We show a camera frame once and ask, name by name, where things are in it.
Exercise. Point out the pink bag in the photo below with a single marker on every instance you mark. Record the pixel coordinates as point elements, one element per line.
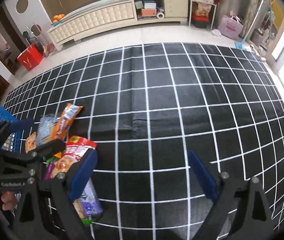
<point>229,27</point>

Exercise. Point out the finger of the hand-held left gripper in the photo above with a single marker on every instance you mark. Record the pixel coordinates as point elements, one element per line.
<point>47,148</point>
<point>19,125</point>

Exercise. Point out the blue mop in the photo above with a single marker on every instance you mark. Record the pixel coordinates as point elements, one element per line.
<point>241,43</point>

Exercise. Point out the long orange snack packet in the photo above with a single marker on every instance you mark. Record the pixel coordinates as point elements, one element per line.
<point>67,122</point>

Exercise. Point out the purple snack packet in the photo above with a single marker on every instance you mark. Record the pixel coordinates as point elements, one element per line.
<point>59,165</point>

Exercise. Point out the red snack packet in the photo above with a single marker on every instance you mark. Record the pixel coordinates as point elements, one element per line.
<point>78,148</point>

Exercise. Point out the orange box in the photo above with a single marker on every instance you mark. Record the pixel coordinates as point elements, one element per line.
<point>148,13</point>

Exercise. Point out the person's left hand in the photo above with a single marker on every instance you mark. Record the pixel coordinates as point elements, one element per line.
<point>8,200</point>

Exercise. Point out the white metal shelf rack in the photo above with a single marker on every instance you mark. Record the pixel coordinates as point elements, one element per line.
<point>202,5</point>

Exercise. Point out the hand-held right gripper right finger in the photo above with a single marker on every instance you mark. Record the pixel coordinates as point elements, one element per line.
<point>203,177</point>

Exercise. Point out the green candy packet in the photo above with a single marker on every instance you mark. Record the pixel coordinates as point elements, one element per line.
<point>87,221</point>

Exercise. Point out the cream television cabinet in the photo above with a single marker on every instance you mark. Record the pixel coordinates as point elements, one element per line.
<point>102,15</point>

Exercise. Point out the lavender snack packet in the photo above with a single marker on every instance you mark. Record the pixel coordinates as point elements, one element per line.
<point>90,200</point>

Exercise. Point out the red paper bag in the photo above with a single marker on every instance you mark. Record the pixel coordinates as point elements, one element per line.
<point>29,57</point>

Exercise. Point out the patterned curtain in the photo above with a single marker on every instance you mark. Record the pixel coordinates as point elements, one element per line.
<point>253,7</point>

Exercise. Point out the round brown wall decoration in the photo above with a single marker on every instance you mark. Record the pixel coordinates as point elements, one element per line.
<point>22,5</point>

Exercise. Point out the pile of oranges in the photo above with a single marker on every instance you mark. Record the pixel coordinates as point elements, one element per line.
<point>58,18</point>

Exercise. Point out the clear blue snack packet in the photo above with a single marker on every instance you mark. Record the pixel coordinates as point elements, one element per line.
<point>44,130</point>

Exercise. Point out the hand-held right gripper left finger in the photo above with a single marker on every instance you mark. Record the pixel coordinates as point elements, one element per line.
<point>84,177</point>

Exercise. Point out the black white checkered tablecloth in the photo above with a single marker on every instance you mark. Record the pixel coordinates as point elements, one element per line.
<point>182,105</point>

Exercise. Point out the orange picture snack packet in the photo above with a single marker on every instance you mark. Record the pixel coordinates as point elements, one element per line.
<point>31,142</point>

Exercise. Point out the red dustpan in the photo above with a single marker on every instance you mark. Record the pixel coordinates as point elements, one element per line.
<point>48,49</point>

